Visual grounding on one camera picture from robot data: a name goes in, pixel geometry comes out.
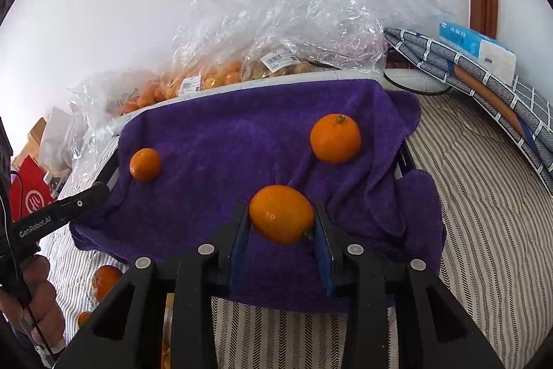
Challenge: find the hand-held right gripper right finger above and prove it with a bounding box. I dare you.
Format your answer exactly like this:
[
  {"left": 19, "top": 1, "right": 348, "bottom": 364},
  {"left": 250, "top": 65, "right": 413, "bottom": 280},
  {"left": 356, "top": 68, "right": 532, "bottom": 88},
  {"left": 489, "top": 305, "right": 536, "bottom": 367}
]
[{"left": 315, "top": 202, "right": 506, "bottom": 369}]

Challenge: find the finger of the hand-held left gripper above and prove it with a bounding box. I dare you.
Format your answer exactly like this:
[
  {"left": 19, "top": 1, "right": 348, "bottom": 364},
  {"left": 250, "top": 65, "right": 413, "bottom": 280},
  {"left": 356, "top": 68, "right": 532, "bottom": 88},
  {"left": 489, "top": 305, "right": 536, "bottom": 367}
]
[{"left": 54, "top": 181, "right": 111, "bottom": 224}]

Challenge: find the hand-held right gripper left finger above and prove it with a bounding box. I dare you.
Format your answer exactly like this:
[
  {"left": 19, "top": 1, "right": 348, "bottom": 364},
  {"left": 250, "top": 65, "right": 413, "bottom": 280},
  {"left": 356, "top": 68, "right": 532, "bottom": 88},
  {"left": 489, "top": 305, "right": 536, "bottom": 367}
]
[{"left": 54, "top": 205, "right": 252, "bottom": 369}]

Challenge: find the oval orange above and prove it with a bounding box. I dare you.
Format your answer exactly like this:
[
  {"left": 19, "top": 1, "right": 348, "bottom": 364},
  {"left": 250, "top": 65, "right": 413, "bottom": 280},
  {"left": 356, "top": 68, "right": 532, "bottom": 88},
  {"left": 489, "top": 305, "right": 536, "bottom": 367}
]
[{"left": 249, "top": 184, "right": 315, "bottom": 246}]

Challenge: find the medium orange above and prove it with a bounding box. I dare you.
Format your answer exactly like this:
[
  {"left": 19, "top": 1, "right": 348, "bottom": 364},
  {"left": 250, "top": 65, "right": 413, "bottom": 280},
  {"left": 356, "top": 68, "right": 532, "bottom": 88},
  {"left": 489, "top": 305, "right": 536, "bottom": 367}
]
[{"left": 92, "top": 264, "right": 124, "bottom": 303}]

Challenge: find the large orange with green stem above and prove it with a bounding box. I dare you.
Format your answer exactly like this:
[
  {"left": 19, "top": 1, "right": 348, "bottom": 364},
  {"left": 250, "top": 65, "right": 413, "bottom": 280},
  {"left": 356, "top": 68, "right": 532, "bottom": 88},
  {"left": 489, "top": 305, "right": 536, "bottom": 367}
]
[{"left": 310, "top": 114, "right": 362, "bottom": 163}]

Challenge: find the clear bag of brown fruits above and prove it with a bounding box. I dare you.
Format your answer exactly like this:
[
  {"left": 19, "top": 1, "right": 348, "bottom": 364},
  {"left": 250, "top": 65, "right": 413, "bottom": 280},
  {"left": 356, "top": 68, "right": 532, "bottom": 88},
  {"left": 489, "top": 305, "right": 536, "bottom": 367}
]
[{"left": 240, "top": 0, "right": 433, "bottom": 85}]

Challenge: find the person's left hand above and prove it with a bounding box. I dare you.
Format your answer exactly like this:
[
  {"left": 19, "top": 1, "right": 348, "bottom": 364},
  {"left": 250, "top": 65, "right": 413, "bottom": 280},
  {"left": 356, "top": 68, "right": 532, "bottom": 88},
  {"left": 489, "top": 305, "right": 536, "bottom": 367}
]
[{"left": 0, "top": 254, "right": 66, "bottom": 352}]

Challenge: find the red paper bag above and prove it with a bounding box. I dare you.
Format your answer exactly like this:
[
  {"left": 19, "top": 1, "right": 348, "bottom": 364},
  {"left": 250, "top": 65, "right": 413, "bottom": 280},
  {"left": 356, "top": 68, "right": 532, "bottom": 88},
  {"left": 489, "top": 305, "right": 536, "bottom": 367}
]
[{"left": 9, "top": 155, "right": 63, "bottom": 223}]

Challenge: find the white plastic bag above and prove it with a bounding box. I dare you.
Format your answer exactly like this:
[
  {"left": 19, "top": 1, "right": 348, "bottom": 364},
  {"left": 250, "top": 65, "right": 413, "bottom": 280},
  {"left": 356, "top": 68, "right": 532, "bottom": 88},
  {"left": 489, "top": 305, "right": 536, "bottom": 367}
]
[{"left": 39, "top": 105, "right": 87, "bottom": 175}]

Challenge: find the brown paper bag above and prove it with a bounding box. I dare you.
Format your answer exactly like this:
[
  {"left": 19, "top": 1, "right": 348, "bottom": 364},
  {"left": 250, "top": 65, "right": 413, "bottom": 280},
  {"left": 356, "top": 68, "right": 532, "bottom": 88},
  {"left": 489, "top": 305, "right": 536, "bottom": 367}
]
[{"left": 26, "top": 117, "right": 48, "bottom": 162}]

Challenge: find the clear bag of oranges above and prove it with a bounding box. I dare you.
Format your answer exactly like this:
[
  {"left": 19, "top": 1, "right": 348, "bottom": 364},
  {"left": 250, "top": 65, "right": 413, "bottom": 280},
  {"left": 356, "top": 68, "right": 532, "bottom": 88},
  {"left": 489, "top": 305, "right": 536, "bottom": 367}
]
[
  {"left": 161, "top": 19, "right": 247, "bottom": 102},
  {"left": 67, "top": 69, "right": 167, "bottom": 180}
]

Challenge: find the purple towel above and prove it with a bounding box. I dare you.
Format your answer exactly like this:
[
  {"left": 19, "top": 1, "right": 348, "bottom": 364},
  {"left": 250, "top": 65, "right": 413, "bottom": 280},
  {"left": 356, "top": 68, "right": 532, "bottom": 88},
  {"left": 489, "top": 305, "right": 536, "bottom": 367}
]
[{"left": 69, "top": 79, "right": 447, "bottom": 314}]

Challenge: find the long white board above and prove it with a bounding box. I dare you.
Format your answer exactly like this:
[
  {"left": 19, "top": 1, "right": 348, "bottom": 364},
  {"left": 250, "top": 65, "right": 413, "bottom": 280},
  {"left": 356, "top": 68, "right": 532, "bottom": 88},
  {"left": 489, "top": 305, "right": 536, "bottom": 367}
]
[{"left": 110, "top": 67, "right": 385, "bottom": 136}]

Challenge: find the folded grey plaid cloth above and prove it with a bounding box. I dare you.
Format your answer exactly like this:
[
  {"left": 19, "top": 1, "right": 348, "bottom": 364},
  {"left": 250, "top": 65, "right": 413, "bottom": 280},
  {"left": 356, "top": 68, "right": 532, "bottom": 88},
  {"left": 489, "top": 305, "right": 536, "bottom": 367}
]
[{"left": 384, "top": 27, "right": 553, "bottom": 185}]

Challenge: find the blue and white tissue pack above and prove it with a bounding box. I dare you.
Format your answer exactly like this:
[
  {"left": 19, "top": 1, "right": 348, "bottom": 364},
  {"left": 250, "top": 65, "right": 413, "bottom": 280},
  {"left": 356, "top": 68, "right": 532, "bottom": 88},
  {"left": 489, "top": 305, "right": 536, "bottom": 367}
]
[{"left": 438, "top": 21, "right": 517, "bottom": 87}]

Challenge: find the black cable loop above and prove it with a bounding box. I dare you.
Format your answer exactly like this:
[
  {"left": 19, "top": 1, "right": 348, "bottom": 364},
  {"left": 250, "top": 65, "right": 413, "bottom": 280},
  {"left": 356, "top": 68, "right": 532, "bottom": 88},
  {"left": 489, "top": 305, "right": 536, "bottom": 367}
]
[{"left": 382, "top": 67, "right": 452, "bottom": 97}]

